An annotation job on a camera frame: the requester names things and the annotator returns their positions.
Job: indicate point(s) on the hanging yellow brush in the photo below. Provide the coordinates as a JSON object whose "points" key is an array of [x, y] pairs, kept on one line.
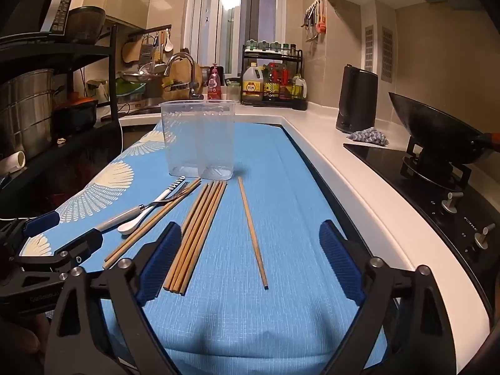
{"points": [[157, 49]]}

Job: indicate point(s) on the yellow oil bottle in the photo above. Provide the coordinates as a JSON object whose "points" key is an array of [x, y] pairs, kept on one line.
{"points": [[299, 88]]}

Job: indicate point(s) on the wall vent grille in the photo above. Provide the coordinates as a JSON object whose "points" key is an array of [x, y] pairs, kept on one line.
{"points": [[369, 47], [386, 52]]}

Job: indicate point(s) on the steel stockpot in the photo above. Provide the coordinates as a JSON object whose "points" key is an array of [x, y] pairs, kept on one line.
{"points": [[23, 109]]}

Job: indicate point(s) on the hanging metal grater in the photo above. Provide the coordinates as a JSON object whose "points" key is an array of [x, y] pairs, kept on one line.
{"points": [[145, 52]]}

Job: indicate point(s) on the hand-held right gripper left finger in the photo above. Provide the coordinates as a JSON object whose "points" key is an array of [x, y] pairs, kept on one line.
{"points": [[160, 265]]}

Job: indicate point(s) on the glass sliding door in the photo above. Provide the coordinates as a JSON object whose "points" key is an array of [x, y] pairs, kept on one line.
{"points": [[230, 19]]}

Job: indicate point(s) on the black microwave oven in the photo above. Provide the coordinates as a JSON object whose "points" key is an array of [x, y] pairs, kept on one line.
{"points": [[58, 4]]}

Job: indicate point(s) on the row of spice jars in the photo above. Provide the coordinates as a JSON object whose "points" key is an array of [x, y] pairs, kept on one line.
{"points": [[265, 46]]}

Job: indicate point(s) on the black burner grate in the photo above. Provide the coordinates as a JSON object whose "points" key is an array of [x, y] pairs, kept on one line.
{"points": [[429, 172]]}

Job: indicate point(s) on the person's left hand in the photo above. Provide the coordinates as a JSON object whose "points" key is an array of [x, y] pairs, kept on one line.
{"points": [[21, 338]]}

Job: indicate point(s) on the red dish soap bottle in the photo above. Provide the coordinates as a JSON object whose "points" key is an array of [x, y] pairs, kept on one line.
{"points": [[214, 84]]}

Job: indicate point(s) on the chrome kitchen faucet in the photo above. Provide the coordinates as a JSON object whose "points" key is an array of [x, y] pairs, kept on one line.
{"points": [[193, 78]]}

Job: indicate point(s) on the wooden chopstick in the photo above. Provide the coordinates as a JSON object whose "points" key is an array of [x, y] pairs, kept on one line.
{"points": [[253, 234], [134, 243], [202, 234], [197, 234], [206, 234], [131, 238], [192, 234], [186, 234]]}

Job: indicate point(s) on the metal bowl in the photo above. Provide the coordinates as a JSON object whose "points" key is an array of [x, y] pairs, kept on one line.
{"points": [[134, 76]]}

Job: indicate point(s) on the dark bowl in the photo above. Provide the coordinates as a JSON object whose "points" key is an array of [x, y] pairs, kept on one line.
{"points": [[88, 23]]}

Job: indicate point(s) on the round wooden cutting board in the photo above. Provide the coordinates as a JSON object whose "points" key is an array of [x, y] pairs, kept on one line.
{"points": [[183, 76]]}

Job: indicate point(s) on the dark sauce bottle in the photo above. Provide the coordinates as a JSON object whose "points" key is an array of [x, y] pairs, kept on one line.
{"points": [[269, 84]]}

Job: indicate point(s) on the hanging white ladle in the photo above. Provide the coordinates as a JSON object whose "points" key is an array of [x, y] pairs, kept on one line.
{"points": [[168, 41]]}

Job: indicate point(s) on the green plastic basin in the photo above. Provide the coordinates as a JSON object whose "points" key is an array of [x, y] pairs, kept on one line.
{"points": [[125, 86]]}

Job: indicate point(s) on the black pot orange lid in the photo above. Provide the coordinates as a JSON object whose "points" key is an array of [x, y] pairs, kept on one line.
{"points": [[76, 113]]}

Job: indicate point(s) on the blue printed mat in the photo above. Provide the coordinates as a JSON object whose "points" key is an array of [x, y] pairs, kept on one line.
{"points": [[242, 328]]}

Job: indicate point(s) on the black spice rack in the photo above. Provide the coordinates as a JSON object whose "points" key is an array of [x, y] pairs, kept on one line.
{"points": [[273, 105]]}

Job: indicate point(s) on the black wok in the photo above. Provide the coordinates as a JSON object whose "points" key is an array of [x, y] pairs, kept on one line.
{"points": [[429, 125]]}

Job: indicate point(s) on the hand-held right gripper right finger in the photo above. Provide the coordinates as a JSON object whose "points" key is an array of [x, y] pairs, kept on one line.
{"points": [[340, 261]]}

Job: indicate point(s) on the grey crumpled cloth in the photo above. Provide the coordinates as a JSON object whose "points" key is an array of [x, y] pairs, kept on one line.
{"points": [[369, 136]]}

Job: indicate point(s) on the large oil jug yellow label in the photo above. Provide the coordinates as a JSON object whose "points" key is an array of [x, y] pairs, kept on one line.
{"points": [[252, 84]]}

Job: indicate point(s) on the glass jar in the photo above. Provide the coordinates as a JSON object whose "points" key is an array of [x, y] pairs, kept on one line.
{"points": [[233, 90]]}

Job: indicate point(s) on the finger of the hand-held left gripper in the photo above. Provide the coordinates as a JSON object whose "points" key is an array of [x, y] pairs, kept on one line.
{"points": [[39, 223], [82, 244]]}

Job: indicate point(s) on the metal stove knob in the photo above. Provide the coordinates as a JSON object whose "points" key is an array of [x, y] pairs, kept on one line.
{"points": [[481, 238], [451, 202]]}

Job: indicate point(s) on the wall hook rail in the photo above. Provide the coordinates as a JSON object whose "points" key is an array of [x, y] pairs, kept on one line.
{"points": [[314, 2]]}

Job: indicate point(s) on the white plastic pipe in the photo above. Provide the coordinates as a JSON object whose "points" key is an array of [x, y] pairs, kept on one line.
{"points": [[13, 161]]}

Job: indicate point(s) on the hanging orange tool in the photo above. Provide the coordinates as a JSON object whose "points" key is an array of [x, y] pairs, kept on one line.
{"points": [[321, 21]]}

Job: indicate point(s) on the clear plastic utensil holder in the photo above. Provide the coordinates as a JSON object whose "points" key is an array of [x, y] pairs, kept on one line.
{"points": [[197, 136]]}

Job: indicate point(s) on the black electric kettle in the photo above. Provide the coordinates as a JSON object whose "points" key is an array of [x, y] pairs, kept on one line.
{"points": [[357, 97]]}

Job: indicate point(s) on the black shelf rack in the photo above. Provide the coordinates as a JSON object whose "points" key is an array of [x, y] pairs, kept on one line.
{"points": [[113, 66]]}

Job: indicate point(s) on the red capped sauce bottle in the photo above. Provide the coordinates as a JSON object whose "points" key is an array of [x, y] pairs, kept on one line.
{"points": [[282, 80]]}

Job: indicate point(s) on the hanging wooden board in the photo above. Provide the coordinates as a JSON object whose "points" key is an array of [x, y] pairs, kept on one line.
{"points": [[131, 49]]}

